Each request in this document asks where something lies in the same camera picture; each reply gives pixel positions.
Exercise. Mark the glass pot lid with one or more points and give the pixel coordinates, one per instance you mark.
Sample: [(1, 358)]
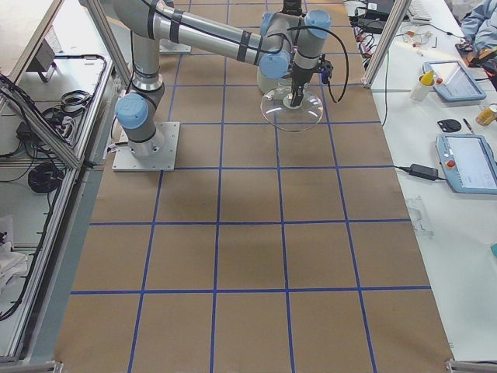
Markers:
[(276, 109)]

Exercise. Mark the pale green cooking pot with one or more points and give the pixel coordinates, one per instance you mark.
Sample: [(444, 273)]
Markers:
[(266, 84)]

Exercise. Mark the clear plastic holder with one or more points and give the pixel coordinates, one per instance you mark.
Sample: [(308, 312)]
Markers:
[(419, 217)]

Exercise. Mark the yellow drink can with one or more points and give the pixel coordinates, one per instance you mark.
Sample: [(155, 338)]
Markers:
[(487, 115)]

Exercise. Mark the brown paper table mat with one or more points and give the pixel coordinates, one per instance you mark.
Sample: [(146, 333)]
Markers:
[(263, 250)]

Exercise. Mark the far blue teach pendant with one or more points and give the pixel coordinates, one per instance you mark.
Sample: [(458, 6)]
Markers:
[(457, 82)]

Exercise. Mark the near blue teach pendant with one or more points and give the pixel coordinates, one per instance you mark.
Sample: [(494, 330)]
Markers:
[(467, 162)]

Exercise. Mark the aluminium frame post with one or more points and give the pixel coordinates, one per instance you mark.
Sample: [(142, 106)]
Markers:
[(394, 21)]

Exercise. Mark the black power adapter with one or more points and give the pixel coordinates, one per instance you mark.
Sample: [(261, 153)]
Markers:
[(424, 172)]

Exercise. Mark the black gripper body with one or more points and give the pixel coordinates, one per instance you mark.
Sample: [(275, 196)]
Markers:
[(300, 74)]

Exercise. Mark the blue teach pendant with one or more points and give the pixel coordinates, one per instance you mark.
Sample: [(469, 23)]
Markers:
[(467, 162), (457, 82)]

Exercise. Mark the white cup with banana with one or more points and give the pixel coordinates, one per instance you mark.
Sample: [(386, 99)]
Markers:
[(423, 86)]

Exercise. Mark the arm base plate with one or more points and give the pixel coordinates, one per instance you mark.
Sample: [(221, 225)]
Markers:
[(157, 154), (169, 47)]

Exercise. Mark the black round disc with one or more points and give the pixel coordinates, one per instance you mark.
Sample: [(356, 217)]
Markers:
[(449, 125)]

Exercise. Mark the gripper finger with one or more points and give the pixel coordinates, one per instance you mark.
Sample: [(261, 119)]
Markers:
[(299, 95), (293, 98)]

